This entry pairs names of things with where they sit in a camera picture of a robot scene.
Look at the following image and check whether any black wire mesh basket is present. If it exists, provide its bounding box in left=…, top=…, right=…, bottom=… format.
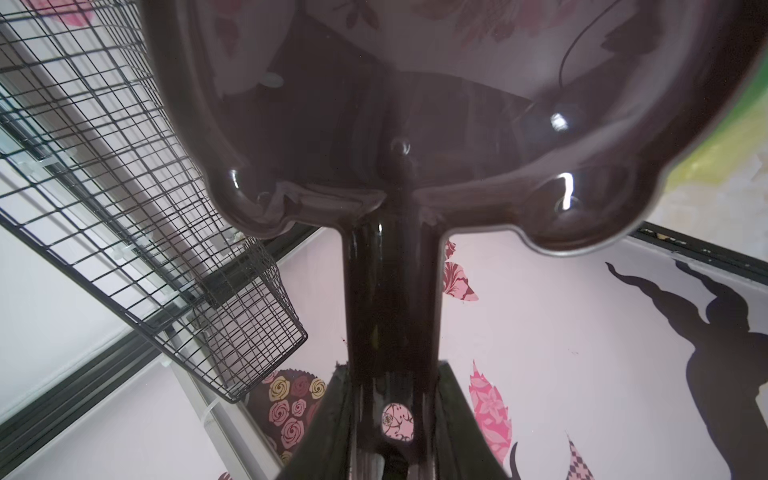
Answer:
left=1, top=1, right=307, bottom=403

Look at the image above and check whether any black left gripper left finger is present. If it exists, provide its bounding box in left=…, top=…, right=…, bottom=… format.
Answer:
left=277, top=365, right=357, bottom=480

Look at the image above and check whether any dark brown plastic dustpan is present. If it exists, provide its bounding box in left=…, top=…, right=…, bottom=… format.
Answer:
left=139, top=1, right=767, bottom=479

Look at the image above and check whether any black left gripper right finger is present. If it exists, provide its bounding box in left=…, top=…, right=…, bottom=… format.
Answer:
left=435, top=362, right=508, bottom=480

